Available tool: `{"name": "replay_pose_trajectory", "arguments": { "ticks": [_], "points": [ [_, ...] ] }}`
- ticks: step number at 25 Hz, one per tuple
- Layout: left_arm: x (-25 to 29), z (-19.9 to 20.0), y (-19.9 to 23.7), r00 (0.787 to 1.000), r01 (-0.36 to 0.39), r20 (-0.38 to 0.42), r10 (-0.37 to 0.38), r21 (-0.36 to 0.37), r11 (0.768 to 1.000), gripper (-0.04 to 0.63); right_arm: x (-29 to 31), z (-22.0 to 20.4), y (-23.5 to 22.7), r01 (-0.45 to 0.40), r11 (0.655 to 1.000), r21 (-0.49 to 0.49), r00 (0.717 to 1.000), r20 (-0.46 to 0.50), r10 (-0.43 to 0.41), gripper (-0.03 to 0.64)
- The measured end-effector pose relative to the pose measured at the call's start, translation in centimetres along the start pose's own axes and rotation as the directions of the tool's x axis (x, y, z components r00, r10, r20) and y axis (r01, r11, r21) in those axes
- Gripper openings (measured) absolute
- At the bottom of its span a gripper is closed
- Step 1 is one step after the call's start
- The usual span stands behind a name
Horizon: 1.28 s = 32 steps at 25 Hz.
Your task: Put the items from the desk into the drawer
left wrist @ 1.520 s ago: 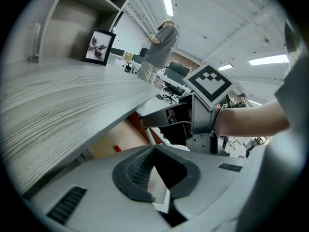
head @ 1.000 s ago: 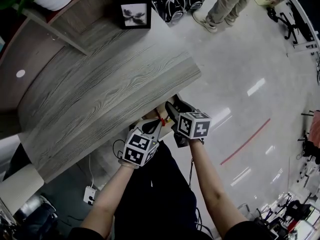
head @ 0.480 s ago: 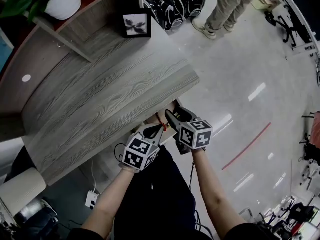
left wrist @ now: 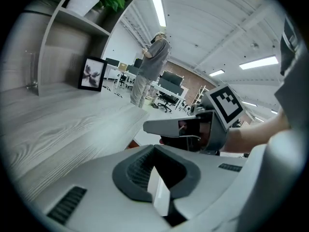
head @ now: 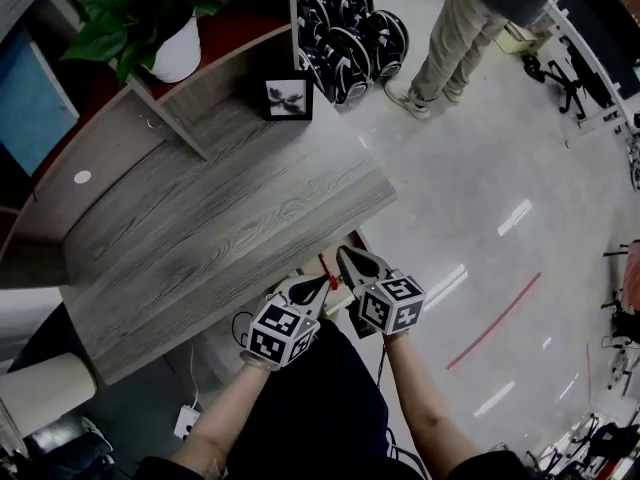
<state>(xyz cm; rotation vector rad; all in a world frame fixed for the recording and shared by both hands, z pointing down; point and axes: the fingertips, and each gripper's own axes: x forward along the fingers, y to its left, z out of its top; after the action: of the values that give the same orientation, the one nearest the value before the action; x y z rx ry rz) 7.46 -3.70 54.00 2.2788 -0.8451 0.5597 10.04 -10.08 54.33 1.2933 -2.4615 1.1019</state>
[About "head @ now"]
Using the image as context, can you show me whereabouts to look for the white desk with black chair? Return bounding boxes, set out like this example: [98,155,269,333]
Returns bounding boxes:
[544,2,640,134]

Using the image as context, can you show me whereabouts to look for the blue book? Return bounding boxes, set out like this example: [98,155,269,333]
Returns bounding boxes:
[0,27,81,177]

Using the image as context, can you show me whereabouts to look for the black picture frame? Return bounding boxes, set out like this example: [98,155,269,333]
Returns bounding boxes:
[263,70,315,122]

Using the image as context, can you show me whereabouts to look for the black computer monitor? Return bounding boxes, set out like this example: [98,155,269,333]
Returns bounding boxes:
[557,0,640,104]

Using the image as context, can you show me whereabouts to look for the wooden drawer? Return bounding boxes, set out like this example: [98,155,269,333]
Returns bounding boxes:
[294,230,374,319]

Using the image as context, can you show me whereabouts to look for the grey wooden desk hutch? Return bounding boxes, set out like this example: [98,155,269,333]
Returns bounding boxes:
[0,0,300,289]

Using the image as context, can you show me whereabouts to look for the person's right forearm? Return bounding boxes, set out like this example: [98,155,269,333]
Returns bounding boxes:
[382,331,484,469]

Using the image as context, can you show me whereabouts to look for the black office chair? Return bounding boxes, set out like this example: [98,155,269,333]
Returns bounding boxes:
[522,35,616,122]

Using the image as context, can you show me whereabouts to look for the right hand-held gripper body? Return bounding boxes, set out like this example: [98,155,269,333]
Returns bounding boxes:
[346,273,428,340]

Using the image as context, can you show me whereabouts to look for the person's left forearm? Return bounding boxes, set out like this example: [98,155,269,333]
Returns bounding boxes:
[169,362,274,474]

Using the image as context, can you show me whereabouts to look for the person's black clothing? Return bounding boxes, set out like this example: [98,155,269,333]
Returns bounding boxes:
[134,317,531,480]

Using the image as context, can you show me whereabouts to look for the white power cable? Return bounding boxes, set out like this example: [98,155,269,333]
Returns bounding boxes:
[187,340,201,409]

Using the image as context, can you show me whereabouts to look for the green potted plant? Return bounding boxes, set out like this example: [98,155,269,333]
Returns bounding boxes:
[59,0,274,85]

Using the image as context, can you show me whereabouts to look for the red pen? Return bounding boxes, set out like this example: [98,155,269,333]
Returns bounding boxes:
[317,251,339,289]

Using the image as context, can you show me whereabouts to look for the pile of black helmets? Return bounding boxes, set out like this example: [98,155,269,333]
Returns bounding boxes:
[295,0,410,107]

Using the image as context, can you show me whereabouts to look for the grey wooden desk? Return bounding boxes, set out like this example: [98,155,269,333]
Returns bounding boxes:
[59,95,398,385]

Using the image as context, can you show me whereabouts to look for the white power strip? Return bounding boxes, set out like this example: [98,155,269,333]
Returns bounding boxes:
[173,404,201,441]

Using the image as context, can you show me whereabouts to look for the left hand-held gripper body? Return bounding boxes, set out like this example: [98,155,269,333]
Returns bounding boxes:
[245,295,322,370]

